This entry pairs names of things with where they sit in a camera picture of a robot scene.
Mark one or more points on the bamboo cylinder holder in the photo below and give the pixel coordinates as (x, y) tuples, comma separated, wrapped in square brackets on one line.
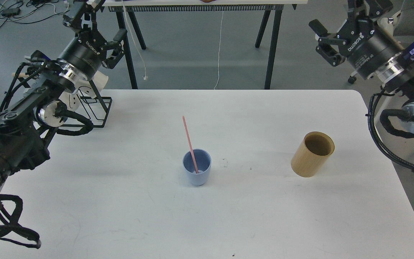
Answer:
[(314, 150)]

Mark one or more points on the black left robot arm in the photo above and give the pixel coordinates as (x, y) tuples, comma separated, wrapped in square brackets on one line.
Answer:
[(24, 143)]

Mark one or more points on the black wire cup rack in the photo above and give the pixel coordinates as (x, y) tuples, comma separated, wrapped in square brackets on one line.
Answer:
[(92, 104)]

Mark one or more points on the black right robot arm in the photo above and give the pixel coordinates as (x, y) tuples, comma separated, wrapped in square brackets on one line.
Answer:
[(397, 122)]

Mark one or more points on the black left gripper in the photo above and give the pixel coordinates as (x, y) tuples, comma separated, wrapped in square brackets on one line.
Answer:
[(88, 50)]

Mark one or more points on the blue plastic cup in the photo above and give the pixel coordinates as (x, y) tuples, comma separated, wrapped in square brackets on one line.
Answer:
[(204, 163)]

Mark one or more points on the white cup on rack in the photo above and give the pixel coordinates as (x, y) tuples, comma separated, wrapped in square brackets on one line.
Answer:
[(82, 87)]

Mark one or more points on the pink chopstick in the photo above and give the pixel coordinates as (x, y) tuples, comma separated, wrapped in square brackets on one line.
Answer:
[(191, 150)]

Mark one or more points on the background trestle table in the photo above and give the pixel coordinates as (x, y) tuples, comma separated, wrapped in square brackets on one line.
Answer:
[(191, 31)]

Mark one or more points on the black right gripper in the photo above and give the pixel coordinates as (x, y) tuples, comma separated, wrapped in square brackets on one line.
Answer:
[(334, 47)]

